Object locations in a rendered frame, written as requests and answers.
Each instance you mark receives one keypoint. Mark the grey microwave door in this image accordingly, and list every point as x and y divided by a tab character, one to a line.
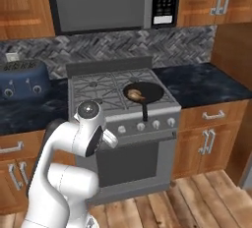
98	2

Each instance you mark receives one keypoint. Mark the black frying pan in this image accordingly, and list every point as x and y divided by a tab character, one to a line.
152	91

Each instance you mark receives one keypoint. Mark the grey oven door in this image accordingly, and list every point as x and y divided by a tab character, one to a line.
131	166

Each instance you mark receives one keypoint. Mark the grey stove with hob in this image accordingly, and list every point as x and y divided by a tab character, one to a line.
98	87

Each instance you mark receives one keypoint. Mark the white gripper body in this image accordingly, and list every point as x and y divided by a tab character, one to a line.
111	139

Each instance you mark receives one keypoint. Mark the tall wooden side panel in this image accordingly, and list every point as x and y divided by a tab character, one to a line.
234	48

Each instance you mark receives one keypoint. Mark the blue toaster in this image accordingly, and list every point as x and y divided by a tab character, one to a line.
23	81

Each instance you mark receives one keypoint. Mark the grey appliance edge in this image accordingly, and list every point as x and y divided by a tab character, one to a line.
246	178

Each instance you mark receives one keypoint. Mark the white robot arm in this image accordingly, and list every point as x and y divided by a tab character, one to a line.
62	179

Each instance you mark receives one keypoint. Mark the wooden base cupboard door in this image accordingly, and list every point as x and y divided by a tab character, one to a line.
187	153
226	146
5	192
31	166

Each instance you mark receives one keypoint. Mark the round silver stove knob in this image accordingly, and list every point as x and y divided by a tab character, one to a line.
171	122
140	126
156	124
121	129

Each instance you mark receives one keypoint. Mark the wooden drawer front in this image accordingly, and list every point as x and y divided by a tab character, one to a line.
29	140
236	110

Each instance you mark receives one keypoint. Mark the brown chicken drumstick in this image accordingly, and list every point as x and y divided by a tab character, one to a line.
138	97
133	92

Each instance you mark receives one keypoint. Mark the white wall socket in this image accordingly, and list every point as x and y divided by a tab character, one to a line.
12	57

